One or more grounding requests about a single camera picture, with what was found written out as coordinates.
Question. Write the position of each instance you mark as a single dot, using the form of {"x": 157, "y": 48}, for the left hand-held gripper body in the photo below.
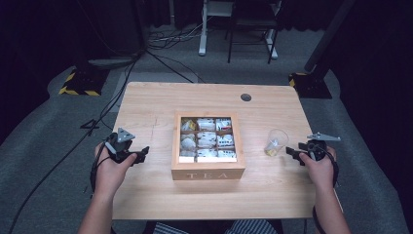
{"x": 118, "y": 148}

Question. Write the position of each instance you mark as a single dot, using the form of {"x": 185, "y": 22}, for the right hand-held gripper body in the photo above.
{"x": 316, "y": 149}

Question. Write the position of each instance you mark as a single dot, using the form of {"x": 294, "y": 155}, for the black yellow striped stand base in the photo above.
{"x": 82, "y": 83}
{"x": 310, "y": 85}

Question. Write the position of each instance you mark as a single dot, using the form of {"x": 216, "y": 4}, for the person's striped shorts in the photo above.
{"x": 250, "y": 227}

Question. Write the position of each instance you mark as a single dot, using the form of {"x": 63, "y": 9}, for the group of white tea bags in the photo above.
{"x": 206, "y": 140}

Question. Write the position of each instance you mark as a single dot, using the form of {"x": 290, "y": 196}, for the person's left hand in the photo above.
{"x": 108, "y": 177}

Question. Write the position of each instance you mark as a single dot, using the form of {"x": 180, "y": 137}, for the dark slanted stand pole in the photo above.
{"x": 328, "y": 35}

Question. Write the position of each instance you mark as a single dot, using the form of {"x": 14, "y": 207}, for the black metal chair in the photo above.
{"x": 251, "y": 22}

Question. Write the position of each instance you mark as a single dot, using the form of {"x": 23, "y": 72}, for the wooden tea box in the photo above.
{"x": 207, "y": 170}

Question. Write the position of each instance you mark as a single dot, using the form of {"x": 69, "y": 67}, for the white desk frame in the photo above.
{"x": 203, "y": 39}

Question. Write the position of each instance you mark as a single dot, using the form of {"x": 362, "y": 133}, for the clear plastic cup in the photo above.
{"x": 278, "y": 138}

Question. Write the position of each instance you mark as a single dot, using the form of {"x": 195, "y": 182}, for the person's right hand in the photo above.
{"x": 321, "y": 174}

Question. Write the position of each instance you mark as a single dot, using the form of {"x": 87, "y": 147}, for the yellow tea bag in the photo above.
{"x": 272, "y": 148}

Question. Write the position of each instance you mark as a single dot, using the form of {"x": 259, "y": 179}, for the grey table grommet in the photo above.
{"x": 245, "y": 97}

